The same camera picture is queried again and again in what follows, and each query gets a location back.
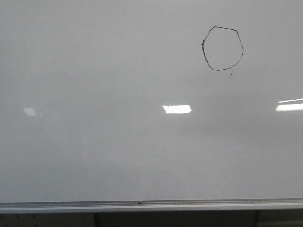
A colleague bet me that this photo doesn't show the perforated grey metal panel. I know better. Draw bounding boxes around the perforated grey metal panel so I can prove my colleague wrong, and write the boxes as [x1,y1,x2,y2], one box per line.
[0,213,95,227]

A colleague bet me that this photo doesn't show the white whiteboard with aluminium frame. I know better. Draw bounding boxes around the white whiteboard with aluminium frame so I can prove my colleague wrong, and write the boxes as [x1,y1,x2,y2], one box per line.
[0,0,303,213]

